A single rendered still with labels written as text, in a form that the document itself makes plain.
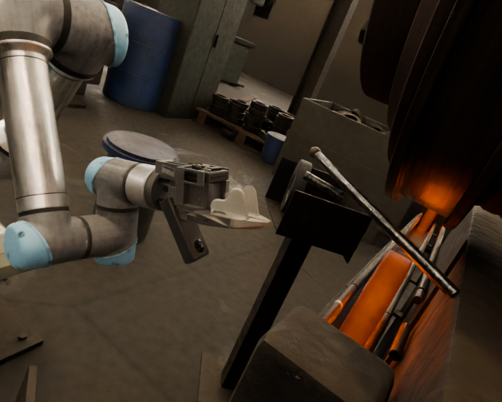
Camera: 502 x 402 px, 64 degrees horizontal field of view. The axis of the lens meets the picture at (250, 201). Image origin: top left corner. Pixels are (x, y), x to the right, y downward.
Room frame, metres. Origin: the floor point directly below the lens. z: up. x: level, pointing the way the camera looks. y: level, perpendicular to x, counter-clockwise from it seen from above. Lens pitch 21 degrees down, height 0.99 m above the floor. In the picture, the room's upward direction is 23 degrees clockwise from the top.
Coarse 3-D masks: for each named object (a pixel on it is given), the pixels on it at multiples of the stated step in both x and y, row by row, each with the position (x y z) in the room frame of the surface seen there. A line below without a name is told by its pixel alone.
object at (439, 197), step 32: (480, 0) 0.29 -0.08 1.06; (448, 32) 0.29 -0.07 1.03; (480, 32) 0.29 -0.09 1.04; (448, 64) 0.30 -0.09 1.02; (480, 64) 0.30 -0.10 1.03; (416, 96) 0.31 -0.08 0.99; (448, 96) 0.31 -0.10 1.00; (480, 96) 0.30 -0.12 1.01; (416, 128) 0.32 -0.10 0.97; (448, 128) 0.32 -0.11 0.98; (480, 128) 0.30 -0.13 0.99; (416, 160) 0.35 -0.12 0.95; (448, 160) 0.33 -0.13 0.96; (480, 160) 0.31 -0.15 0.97; (416, 192) 0.39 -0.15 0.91; (448, 192) 0.36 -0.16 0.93
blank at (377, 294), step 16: (384, 256) 0.47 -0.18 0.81; (400, 256) 0.48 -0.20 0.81; (384, 272) 0.44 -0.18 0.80; (400, 272) 0.45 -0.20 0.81; (368, 288) 0.43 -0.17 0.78; (384, 288) 0.43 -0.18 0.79; (368, 304) 0.41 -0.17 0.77; (384, 304) 0.41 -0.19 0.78; (352, 320) 0.41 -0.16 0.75; (368, 320) 0.41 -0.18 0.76; (352, 336) 0.41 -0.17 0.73; (368, 336) 0.40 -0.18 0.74
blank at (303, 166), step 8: (304, 160) 1.08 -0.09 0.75; (296, 168) 1.10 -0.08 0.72; (304, 168) 1.04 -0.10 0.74; (296, 176) 1.01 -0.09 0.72; (288, 184) 1.13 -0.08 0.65; (296, 184) 1.00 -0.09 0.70; (304, 184) 1.01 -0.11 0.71; (288, 192) 1.03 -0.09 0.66; (288, 200) 1.00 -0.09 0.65; (280, 208) 1.06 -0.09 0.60
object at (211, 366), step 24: (288, 168) 1.15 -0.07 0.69; (312, 168) 1.16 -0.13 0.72; (312, 192) 1.17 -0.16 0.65; (288, 216) 0.89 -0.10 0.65; (312, 216) 0.90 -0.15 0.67; (336, 216) 0.91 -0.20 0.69; (360, 216) 0.92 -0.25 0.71; (288, 240) 1.00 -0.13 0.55; (312, 240) 0.91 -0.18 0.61; (336, 240) 0.92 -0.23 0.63; (360, 240) 0.93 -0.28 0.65; (288, 264) 0.98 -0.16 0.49; (264, 288) 1.01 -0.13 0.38; (288, 288) 0.99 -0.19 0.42; (264, 312) 0.98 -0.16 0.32; (240, 336) 1.02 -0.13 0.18; (216, 360) 1.08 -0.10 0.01; (240, 360) 0.98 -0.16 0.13; (216, 384) 0.98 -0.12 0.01
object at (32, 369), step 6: (30, 366) 0.22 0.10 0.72; (36, 366) 0.22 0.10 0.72; (30, 372) 0.21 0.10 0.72; (36, 372) 0.21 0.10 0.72; (24, 378) 0.21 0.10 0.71; (30, 378) 0.21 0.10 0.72; (36, 378) 0.21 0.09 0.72; (24, 384) 0.21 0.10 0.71; (30, 384) 0.20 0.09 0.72; (24, 390) 0.20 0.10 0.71; (30, 390) 0.20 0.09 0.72; (18, 396) 0.21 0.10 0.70; (24, 396) 0.20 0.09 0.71; (30, 396) 0.20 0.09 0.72
